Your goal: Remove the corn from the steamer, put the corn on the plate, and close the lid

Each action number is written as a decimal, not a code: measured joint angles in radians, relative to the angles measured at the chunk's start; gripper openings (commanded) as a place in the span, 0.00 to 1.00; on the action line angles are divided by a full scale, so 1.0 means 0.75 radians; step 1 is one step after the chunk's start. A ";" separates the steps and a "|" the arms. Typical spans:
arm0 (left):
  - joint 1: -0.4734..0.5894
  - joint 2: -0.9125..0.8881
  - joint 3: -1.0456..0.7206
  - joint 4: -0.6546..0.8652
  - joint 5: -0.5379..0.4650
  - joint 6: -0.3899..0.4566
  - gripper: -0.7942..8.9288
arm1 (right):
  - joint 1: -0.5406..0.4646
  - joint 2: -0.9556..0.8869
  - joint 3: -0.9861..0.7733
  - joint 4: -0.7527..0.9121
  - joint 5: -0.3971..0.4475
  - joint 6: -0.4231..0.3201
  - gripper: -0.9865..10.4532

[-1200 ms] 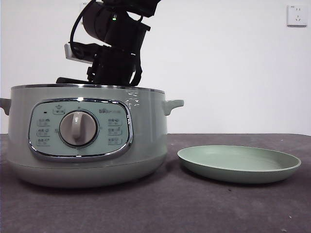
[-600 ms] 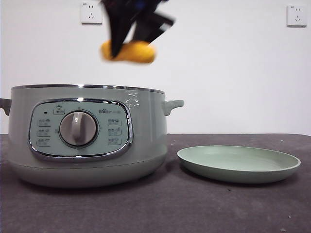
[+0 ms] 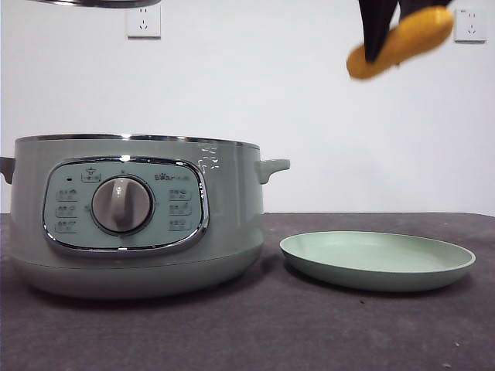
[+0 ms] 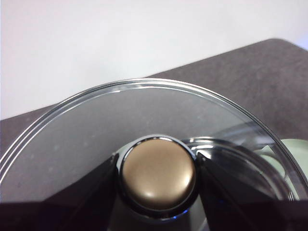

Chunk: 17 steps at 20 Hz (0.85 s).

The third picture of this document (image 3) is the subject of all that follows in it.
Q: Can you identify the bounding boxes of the yellow corn cob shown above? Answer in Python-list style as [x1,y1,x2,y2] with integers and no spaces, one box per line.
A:
[346,7,456,81]

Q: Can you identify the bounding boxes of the glass lid with green knob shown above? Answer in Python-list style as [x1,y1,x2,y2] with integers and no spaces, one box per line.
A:
[32,0,163,9]

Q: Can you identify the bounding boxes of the pale green electric steamer pot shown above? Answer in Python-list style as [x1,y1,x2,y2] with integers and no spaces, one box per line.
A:
[0,134,292,301]

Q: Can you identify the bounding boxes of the pale green round plate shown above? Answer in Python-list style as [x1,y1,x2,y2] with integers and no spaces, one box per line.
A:
[278,230,477,293]

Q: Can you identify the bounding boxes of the white wall socket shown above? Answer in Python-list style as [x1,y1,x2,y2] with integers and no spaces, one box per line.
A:
[452,8,488,43]
[125,5,162,40]

